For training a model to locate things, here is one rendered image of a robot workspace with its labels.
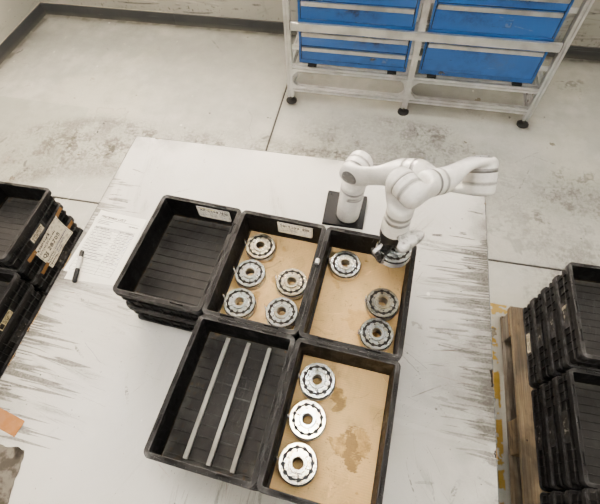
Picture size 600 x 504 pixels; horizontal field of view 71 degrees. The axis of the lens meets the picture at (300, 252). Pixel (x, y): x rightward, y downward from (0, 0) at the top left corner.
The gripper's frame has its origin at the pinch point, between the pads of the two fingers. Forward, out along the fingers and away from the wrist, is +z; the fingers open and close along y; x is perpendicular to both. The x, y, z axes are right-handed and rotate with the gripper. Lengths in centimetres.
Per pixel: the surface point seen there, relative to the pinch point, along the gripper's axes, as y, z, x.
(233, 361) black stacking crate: 54, 17, -6
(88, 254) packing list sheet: 77, 31, -81
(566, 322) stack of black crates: -60, 48, 48
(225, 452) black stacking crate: 69, 17, 14
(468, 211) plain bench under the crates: -56, 30, -6
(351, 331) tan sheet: 18.9, 16.7, 8.2
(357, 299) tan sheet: 10.2, 16.8, 1.0
